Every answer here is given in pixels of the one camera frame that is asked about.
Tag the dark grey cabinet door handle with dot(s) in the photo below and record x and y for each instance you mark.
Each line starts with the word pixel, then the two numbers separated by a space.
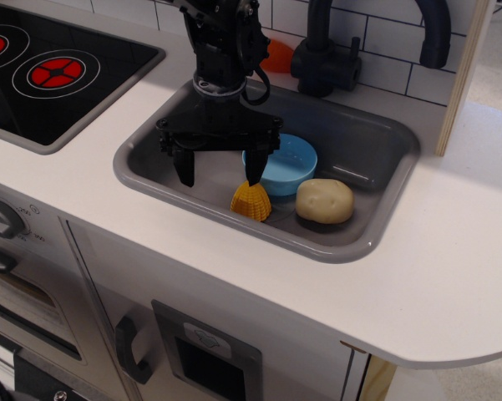
pixel 124 335

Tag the light blue bowl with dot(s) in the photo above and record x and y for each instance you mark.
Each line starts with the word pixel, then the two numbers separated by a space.
pixel 294 162

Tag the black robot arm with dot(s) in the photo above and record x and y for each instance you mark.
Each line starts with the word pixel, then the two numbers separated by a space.
pixel 227 41

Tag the yellow toy corn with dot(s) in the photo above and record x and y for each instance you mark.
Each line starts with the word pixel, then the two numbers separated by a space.
pixel 251 201

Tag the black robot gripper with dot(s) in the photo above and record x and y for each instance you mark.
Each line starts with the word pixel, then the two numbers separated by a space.
pixel 202 118

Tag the orange toy carrot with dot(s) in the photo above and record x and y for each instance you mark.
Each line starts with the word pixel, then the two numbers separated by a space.
pixel 279 59

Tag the beige toy potato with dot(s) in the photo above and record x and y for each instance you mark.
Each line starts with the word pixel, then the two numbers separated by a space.
pixel 324 201

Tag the toy oven door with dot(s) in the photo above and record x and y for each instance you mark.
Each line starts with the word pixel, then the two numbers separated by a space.
pixel 45 310

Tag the grey toy sink basin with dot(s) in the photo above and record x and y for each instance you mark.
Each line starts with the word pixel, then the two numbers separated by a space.
pixel 374 156

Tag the dark grey toy faucet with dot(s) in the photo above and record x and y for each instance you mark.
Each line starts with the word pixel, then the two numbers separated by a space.
pixel 320 68

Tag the grey toy dispenser panel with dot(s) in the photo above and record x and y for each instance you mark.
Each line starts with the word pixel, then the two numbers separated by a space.
pixel 208 359

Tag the grey oven knob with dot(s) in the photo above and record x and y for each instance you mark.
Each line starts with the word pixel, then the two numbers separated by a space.
pixel 11 224

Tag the black toy stovetop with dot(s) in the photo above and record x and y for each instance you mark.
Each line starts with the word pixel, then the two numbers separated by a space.
pixel 56 77

